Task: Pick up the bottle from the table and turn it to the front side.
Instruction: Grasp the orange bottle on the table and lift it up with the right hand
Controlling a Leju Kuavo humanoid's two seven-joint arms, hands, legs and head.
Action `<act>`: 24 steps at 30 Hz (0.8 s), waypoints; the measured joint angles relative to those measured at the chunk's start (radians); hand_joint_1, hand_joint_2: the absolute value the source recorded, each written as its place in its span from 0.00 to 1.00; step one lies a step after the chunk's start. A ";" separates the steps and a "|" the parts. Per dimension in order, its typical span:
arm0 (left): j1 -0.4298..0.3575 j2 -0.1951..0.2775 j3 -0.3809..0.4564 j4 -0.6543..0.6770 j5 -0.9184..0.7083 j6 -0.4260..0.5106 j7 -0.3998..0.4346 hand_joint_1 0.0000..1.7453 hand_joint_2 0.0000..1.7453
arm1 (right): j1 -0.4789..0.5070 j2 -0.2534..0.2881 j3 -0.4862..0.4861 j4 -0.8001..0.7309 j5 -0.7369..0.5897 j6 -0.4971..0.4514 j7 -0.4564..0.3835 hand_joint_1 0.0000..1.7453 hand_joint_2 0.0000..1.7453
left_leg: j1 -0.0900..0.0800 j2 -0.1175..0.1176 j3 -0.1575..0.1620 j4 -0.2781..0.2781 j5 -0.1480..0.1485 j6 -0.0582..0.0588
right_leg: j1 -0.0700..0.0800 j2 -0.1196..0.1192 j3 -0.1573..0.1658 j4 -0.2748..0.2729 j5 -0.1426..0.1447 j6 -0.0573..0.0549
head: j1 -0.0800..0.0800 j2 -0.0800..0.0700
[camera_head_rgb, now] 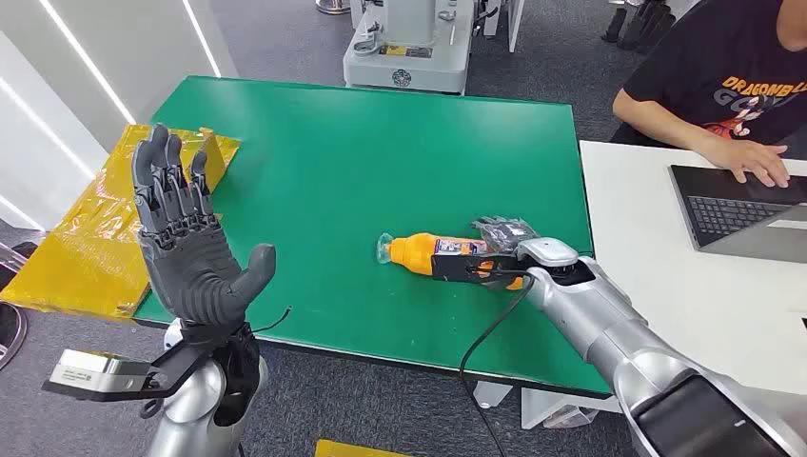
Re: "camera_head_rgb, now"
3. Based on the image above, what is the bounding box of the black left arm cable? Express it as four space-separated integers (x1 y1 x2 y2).
250 306 293 335

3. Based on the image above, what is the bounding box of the person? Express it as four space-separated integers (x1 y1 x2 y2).
610 0 807 189

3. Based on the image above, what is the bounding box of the round black floor base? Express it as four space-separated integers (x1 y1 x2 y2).
0 301 29 371

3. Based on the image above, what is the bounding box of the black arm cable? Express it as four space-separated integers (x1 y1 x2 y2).
250 306 293 335
458 270 537 457

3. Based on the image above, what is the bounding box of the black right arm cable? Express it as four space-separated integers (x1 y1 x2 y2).
458 270 537 457

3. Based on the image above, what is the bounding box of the dark grey laptop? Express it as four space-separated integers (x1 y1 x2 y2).
668 164 807 265

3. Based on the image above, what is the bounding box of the person's hand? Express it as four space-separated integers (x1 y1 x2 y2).
704 139 792 189

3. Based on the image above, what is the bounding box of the yellow film-wrapped cardboard box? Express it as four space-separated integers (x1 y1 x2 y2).
0 124 242 321

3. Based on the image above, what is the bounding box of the white table leg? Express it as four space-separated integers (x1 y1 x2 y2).
472 380 622 430

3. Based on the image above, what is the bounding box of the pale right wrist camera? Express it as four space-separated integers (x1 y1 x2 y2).
431 253 520 285

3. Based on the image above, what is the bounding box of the grey machine base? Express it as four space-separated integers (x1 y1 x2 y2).
342 0 527 96

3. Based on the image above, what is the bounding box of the yellow sheet on floor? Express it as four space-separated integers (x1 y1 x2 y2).
313 438 411 457

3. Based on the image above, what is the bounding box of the black equipment pile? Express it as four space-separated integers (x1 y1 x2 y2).
600 0 677 55

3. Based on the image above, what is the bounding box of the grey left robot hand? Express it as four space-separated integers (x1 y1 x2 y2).
130 124 277 329

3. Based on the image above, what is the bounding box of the orange detergent bottle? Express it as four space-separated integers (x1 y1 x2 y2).
377 231 525 292

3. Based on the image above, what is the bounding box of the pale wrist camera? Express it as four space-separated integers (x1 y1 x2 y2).
431 253 520 285
42 348 154 403

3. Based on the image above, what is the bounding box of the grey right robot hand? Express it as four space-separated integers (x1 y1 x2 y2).
471 216 541 253

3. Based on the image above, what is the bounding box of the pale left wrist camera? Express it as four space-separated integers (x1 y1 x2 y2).
42 348 154 403

